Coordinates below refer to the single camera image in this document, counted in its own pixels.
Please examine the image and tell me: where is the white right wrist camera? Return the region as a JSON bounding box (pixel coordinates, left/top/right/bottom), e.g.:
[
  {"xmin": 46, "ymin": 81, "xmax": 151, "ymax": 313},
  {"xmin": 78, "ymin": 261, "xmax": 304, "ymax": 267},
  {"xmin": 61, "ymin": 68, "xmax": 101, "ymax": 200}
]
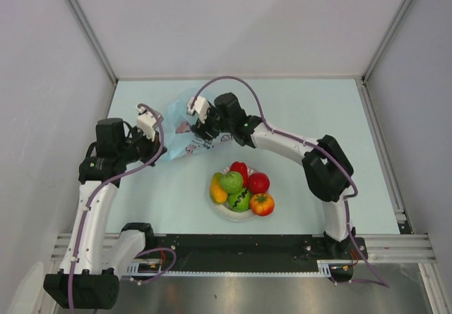
[{"xmin": 187, "ymin": 96, "xmax": 210, "ymax": 123}]

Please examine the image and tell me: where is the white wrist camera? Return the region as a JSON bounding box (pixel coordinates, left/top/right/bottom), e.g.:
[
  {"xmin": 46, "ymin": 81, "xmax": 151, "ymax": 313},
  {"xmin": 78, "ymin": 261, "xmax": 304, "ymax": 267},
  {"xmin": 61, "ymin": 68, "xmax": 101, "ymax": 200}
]
[
  {"xmin": 187, "ymin": 96, "xmax": 210, "ymax": 123},
  {"xmin": 136, "ymin": 104, "xmax": 163, "ymax": 141}
]

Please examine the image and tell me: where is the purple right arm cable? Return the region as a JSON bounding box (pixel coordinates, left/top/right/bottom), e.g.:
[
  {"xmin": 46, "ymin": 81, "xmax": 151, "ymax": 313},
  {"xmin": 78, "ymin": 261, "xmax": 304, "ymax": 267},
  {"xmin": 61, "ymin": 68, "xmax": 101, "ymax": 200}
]
[{"xmin": 188, "ymin": 76, "xmax": 389, "ymax": 288}]

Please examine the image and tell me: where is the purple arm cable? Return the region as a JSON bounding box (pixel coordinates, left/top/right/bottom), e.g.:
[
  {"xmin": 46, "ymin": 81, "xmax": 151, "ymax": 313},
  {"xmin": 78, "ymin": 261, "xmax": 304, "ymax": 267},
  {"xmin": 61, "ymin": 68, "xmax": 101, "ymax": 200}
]
[
  {"xmin": 66, "ymin": 102, "xmax": 177, "ymax": 311},
  {"xmin": 188, "ymin": 76, "xmax": 389, "ymax": 288}
]

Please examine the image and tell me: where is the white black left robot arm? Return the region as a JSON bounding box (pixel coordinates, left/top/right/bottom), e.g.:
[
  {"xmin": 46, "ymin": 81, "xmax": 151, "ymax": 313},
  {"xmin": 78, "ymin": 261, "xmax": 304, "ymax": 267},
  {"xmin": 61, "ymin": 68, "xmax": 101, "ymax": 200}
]
[{"xmin": 43, "ymin": 112, "xmax": 166, "ymax": 311}]

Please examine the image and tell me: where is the red fake bell pepper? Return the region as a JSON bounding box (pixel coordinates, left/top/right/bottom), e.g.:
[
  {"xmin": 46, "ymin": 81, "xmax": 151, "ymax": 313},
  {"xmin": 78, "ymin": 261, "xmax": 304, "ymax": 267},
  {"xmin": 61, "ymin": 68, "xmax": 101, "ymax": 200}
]
[{"xmin": 230, "ymin": 162, "xmax": 249, "ymax": 187}]

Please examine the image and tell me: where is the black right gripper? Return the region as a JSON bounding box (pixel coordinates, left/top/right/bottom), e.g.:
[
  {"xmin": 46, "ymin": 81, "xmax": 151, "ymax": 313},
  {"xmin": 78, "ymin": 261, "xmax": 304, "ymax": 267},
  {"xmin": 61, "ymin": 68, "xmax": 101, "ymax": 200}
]
[{"xmin": 191, "ymin": 104, "xmax": 234, "ymax": 145}]

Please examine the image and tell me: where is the red fake tomato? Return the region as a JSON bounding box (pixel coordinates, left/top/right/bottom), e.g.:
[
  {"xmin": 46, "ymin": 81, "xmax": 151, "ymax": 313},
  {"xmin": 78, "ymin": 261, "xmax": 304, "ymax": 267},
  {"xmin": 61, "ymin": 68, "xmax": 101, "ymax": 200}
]
[{"xmin": 249, "ymin": 193, "xmax": 275, "ymax": 217}]

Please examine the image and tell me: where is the green fake custard apple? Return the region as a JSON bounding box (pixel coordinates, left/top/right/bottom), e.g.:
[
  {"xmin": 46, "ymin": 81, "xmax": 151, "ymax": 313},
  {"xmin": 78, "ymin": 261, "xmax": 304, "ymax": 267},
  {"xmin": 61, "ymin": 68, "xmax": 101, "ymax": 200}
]
[{"xmin": 220, "ymin": 171, "xmax": 244, "ymax": 194}]

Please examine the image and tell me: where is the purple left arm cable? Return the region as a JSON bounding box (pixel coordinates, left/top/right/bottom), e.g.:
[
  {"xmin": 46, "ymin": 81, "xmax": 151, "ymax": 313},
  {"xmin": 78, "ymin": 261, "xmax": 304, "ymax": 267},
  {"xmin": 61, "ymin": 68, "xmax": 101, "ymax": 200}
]
[{"xmin": 66, "ymin": 102, "xmax": 177, "ymax": 311}]

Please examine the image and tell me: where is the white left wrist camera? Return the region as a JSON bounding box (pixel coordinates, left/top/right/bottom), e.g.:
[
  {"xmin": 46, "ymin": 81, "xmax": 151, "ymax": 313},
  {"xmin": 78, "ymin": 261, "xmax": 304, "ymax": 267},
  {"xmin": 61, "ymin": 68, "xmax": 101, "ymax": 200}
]
[{"xmin": 136, "ymin": 104, "xmax": 163, "ymax": 141}]

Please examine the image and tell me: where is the red fake apple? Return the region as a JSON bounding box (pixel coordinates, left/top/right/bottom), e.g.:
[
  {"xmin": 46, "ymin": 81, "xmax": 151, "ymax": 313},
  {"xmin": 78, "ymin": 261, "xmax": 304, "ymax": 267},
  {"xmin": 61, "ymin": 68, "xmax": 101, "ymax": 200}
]
[{"xmin": 247, "ymin": 172, "xmax": 270, "ymax": 194}]

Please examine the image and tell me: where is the green fake watermelon ball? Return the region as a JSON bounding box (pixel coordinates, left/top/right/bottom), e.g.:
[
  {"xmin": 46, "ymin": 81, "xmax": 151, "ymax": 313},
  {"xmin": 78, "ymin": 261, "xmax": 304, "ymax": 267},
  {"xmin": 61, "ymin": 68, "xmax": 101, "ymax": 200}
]
[{"xmin": 227, "ymin": 188, "xmax": 253, "ymax": 212}]

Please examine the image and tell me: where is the aluminium frame rail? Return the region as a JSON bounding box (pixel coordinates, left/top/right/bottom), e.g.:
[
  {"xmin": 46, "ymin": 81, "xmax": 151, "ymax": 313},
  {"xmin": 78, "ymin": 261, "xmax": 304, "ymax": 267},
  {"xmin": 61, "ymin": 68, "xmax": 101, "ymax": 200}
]
[{"xmin": 356, "ymin": 78, "xmax": 451, "ymax": 313}]

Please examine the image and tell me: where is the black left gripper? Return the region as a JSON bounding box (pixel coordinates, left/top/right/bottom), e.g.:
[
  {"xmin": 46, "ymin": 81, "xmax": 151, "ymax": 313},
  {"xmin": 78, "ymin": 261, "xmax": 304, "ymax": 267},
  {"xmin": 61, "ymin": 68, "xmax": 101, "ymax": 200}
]
[{"xmin": 117, "ymin": 125, "xmax": 167, "ymax": 167}]

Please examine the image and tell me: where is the white paper plate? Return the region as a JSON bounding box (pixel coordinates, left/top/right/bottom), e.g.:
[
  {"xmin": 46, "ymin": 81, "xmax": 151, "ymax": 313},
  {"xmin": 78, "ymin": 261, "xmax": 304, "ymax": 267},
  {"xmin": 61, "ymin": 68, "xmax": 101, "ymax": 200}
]
[{"xmin": 209, "ymin": 162, "xmax": 275, "ymax": 221}]

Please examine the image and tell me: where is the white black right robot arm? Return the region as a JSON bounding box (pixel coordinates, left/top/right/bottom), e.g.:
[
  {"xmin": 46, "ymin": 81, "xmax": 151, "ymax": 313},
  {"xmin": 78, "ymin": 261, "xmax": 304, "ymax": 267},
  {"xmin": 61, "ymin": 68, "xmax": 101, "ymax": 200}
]
[{"xmin": 187, "ymin": 92, "xmax": 357, "ymax": 258}]

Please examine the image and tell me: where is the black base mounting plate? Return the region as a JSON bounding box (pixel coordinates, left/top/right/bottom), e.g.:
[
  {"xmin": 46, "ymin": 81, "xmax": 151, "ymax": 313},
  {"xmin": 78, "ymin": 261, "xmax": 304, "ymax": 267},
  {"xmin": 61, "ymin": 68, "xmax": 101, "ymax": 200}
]
[{"xmin": 148, "ymin": 234, "xmax": 367, "ymax": 273}]

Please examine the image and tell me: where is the light blue plastic bag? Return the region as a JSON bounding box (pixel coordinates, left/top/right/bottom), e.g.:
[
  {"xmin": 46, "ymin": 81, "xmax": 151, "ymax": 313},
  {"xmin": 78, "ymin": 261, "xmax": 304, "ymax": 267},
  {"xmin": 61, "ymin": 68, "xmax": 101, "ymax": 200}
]
[{"xmin": 162, "ymin": 88, "xmax": 232, "ymax": 162}]

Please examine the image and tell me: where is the yellow green fake mango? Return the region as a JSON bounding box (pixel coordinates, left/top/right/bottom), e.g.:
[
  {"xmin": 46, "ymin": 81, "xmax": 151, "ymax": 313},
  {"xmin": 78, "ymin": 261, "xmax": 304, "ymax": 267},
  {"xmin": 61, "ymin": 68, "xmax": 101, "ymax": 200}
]
[{"xmin": 209, "ymin": 172, "xmax": 229, "ymax": 204}]

